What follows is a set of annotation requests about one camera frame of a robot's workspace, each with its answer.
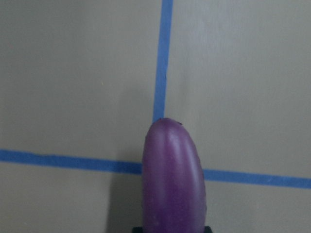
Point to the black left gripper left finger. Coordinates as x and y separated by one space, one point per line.
137 229

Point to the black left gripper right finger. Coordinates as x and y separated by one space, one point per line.
207 229

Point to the purple eggplant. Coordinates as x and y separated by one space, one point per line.
173 187

